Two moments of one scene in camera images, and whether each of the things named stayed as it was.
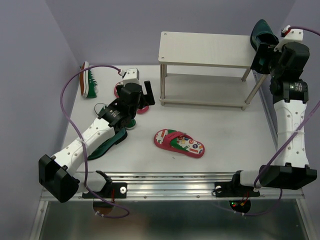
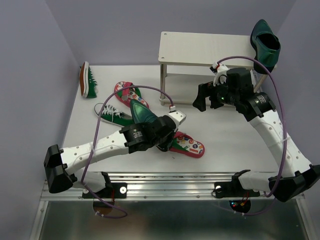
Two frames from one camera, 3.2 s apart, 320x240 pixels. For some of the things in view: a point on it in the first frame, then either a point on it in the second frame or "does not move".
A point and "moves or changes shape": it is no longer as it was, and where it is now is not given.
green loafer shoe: [119, 136] moves or changes shape
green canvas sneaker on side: [88, 86] does not move
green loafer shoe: [261, 33] does not move
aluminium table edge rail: [187, 185] does not move
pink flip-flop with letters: [179, 141] does not move
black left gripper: [146, 99] to [164, 145]
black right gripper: [263, 53] to [205, 90]
